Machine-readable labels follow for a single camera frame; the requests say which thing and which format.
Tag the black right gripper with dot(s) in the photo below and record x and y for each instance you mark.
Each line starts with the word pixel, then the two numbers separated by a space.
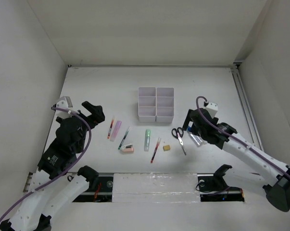
pixel 187 120

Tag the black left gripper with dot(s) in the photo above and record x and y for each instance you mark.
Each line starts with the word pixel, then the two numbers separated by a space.
pixel 97 115

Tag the black handled scissors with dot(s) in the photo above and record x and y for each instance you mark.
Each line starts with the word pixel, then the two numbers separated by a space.
pixel 178 134

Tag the purple highlighter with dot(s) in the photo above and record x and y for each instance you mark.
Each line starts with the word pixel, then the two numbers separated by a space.
pixel 115 130

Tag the green highlighter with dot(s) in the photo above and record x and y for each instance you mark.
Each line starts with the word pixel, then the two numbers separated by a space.
pixel 147 140

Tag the blue cap spray bottle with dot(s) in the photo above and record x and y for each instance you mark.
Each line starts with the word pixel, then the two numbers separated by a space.
pixel 196 139

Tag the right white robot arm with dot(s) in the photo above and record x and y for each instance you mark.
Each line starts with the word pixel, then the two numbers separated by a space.
pixel 271 177

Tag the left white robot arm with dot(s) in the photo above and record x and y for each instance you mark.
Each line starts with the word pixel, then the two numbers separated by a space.
pixel 37 209

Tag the orange ink pen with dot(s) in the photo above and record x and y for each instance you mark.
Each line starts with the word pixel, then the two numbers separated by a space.
pixel 111 126

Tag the right white divided organizer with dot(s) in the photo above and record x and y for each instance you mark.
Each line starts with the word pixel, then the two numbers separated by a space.
pixel 164 105

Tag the white divided organizer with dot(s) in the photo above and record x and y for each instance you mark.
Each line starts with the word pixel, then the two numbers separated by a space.
pixel 147 104
pixel 164 105

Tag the green ink pen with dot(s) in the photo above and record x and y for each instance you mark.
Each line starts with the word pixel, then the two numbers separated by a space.
pixel 124 137

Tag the yellow eraser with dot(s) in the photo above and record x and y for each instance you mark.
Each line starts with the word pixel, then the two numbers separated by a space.
pixel 166 148

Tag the red ink pen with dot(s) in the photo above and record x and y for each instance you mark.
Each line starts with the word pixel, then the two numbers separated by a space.
pixel 155 150

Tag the pink mini stapler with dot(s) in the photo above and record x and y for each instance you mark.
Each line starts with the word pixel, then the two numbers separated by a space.
pixel 128 148

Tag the left white divided organizer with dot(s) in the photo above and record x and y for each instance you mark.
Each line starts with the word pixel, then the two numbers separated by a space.
pixel 147 104

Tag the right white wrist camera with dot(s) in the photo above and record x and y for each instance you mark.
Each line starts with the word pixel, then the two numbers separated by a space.
pixel 211 107

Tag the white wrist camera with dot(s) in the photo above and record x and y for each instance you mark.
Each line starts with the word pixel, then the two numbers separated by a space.
pixel 211 107
pixel 65 103

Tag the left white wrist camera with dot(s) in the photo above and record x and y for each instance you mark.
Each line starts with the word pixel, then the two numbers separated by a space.
pixel 65 103

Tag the aluminium side rail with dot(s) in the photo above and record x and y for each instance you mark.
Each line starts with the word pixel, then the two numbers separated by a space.
pixel 253 131

